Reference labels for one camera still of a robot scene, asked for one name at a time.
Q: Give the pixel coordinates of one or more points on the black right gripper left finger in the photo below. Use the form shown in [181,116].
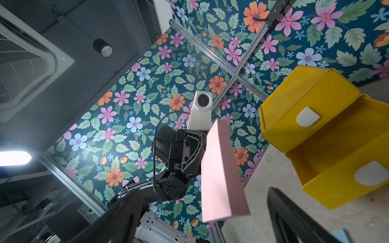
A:
[117,225]

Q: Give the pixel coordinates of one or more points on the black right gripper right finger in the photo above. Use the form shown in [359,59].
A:
[291,224]

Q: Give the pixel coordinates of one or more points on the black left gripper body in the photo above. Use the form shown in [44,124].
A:
[180,150]

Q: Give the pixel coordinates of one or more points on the pink sticky note pad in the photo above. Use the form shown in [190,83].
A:
[222,192]

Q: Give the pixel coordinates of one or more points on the yellow drawer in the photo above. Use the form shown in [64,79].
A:
[348,157]

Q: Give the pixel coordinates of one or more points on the yellow plastic drawer cabinet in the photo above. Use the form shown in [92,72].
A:
[320,107]

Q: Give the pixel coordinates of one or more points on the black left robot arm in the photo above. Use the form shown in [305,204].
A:
[164,186]

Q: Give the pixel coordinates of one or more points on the lower blue sticky note pad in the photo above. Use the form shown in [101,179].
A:
[342,235]

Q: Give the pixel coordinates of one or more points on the black ceiling spotlight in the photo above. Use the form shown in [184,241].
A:
[102,47]

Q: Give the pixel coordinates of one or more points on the ceiling air conditioner vent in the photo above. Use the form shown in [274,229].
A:
[29,64]

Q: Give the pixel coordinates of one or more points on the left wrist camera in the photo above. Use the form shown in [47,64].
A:
[200,118]

